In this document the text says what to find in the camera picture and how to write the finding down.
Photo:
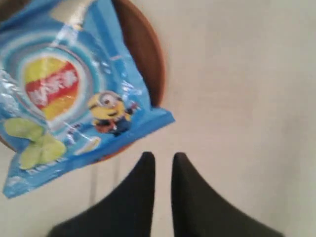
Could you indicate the brown wooden plate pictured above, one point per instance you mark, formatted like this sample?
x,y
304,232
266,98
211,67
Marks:
x,y
145,54

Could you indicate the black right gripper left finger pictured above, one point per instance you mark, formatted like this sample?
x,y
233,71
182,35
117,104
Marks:
x,y
126,212

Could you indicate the blue chips bag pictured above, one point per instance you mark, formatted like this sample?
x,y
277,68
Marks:
x,y
74,98

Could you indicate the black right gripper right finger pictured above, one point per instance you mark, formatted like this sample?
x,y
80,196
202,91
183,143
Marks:
x,y
199,211

